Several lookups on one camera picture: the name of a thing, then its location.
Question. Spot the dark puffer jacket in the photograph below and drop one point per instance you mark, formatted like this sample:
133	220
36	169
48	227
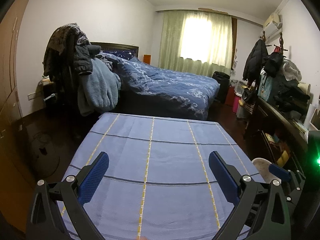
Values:
83	60

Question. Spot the tissue box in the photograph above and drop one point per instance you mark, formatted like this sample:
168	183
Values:
45	80

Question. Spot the pale green curtain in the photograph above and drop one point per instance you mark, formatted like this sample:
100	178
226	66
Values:
197	40

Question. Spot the wooden coat rack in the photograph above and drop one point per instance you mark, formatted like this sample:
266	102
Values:
281	42

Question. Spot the white waste bin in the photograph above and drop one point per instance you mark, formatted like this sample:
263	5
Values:
261	166

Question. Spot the wooden wardrobe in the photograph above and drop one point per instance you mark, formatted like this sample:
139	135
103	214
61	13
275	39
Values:
10	80

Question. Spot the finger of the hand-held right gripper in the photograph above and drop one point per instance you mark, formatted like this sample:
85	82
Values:
278	170

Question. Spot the wall socket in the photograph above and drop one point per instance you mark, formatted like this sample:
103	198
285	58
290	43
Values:
32	95

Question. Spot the pink bin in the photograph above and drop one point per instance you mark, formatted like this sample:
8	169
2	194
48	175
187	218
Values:
236	105

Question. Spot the red box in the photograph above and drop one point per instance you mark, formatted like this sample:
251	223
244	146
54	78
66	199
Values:
230	96

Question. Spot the dark wooden bed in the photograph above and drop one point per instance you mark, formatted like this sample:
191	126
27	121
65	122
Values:
117	47

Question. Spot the black suitcase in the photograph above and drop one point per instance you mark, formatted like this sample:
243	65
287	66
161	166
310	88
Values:
221	85

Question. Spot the star printed pillow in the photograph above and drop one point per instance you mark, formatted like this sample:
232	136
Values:
120	54

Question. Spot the white air conditioner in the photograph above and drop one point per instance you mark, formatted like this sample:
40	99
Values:
273	27

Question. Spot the dark wooden dresser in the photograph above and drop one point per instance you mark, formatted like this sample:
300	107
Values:
275	130

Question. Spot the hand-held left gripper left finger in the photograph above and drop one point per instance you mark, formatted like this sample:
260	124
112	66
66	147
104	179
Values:
93	177

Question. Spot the dark nightstand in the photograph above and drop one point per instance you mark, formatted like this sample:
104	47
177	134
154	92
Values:
48	92

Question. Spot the clear plastic storage box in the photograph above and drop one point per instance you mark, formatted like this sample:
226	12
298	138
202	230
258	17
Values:
240	86

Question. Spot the pile of dark clothes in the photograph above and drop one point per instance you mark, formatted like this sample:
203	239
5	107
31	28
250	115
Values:
287	95

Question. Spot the white garment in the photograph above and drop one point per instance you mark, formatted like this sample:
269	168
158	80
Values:
292	68

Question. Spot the blue striped tablecloth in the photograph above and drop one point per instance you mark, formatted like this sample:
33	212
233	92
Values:
162	167

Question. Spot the brown curtain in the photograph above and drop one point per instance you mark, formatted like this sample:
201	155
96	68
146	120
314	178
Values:
234	42

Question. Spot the black hanging jacket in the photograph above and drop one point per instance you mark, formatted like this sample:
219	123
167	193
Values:
255	60

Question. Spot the white shelf unit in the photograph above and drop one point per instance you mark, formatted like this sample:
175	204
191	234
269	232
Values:
313	115

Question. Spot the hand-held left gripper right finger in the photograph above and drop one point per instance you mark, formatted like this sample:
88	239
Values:
222	175

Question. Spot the blue patterned duvet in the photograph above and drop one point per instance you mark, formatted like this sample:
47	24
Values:
170	85

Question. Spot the light blue fleece blanket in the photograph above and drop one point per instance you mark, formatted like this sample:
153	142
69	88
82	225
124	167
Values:
100	87

